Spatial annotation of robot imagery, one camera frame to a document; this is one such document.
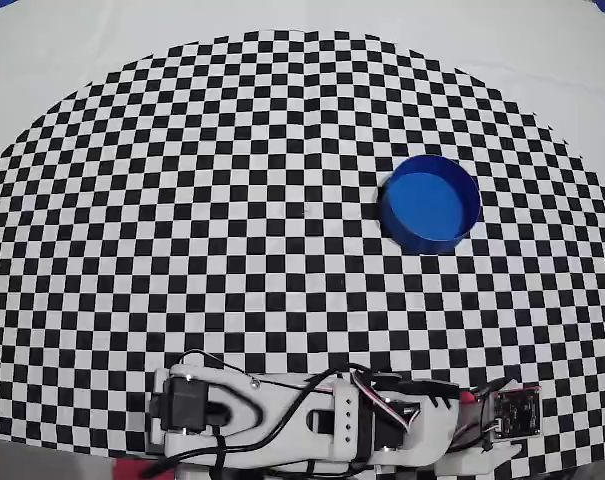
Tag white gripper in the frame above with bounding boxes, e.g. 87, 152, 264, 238
379, 377, 526, 477

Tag blue round box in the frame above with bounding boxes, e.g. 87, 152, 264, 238
378, 154, 483, 256

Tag red flat object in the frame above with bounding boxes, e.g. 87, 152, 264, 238
114, 459, 158, 480

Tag black white checkered mat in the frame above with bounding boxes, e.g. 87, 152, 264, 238
0, 0, 605, 475

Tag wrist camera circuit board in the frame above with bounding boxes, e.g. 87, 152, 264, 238
481, 383, 543, 442

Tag white red black servo cable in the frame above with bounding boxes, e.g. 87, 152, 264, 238
349, 369, 418, 429

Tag thick black cable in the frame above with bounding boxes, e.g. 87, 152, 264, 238
146, 372, 343, 476

